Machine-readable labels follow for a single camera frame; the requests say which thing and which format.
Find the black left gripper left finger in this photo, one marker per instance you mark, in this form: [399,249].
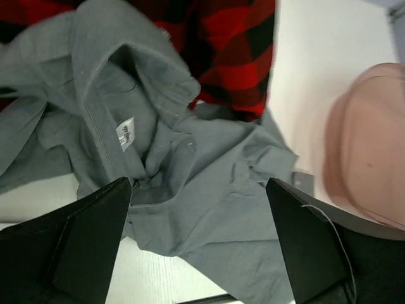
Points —
[67,255]

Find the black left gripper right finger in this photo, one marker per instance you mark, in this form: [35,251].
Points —
[333,256]

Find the grey shirt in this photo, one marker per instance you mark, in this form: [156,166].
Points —
[100,92]

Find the red black plaid shirt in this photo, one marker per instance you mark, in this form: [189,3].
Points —
[227,45]

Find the pink transparent plastic basket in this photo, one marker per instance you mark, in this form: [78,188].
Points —
[363,169]

